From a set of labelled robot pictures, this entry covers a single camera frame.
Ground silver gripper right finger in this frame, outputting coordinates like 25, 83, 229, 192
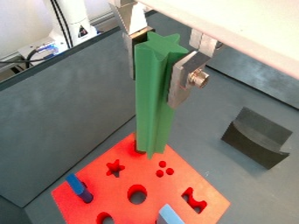
166, 29, 222, 109

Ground green star prism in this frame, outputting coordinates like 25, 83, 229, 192
134, 31, 188, 158

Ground red shape sorting board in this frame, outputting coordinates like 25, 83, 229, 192
50, 135, 229, 224

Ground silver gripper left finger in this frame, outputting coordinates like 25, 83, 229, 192
108, 0, 153, 79

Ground dark blue cylinder peg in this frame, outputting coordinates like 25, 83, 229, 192
65, 173, 93, 204

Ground black curved holder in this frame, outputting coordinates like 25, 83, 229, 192
221, 107, 292, 170

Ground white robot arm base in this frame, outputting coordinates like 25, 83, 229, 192
18, 0, 97, 58

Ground black cables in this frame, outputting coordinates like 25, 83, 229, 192
0, 0, 73, 69

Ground light blue block peg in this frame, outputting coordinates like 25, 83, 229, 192
156, 204, 184, 224

